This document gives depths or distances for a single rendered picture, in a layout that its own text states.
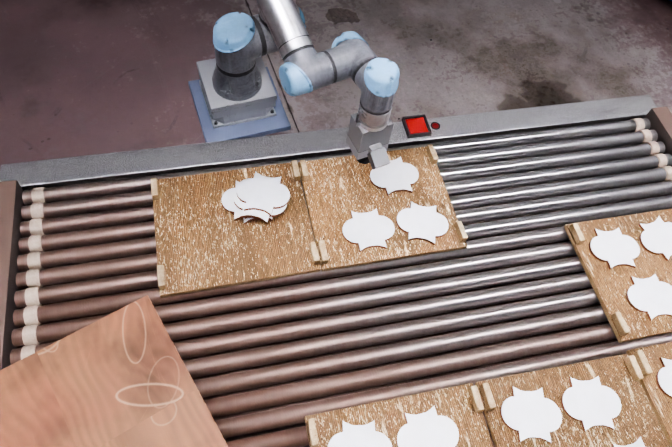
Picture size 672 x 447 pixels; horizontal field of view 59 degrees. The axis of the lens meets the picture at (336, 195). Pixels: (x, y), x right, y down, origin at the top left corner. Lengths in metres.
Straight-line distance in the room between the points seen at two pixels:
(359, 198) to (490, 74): 1.97
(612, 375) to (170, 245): 1.16
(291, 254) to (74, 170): 0.66
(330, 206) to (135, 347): 0.63
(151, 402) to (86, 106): 2.10
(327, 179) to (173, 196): 0.43
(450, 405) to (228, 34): 1.12
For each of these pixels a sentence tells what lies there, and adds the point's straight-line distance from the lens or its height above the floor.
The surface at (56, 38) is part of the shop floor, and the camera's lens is 3.60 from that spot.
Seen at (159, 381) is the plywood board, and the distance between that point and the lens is 1.36.
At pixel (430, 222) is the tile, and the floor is 0.95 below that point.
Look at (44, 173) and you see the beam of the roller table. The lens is 1.84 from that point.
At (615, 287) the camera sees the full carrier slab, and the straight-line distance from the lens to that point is 1.78.
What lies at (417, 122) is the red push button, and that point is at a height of 0.93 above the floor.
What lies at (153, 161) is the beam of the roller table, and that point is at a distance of 1.78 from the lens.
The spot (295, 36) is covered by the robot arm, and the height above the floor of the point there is 1.45.
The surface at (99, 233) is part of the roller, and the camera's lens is 1.68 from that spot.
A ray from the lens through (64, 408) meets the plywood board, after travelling 1.40.
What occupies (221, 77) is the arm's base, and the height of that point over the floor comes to 1.03.
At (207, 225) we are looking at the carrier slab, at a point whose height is 0.94.
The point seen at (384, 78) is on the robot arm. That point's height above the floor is 1.44.
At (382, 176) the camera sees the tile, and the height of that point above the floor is 0.95.
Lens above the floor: 2.33
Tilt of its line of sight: 57 degrees down
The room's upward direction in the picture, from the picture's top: 10 degrees clockwise
